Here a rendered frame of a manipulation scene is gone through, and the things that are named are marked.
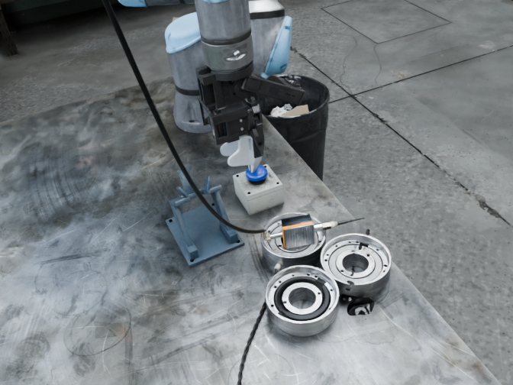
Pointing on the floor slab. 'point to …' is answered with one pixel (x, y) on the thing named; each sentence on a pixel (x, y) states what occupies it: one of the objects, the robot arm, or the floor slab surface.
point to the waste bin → (303, 121)
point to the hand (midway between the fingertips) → (255, 163)
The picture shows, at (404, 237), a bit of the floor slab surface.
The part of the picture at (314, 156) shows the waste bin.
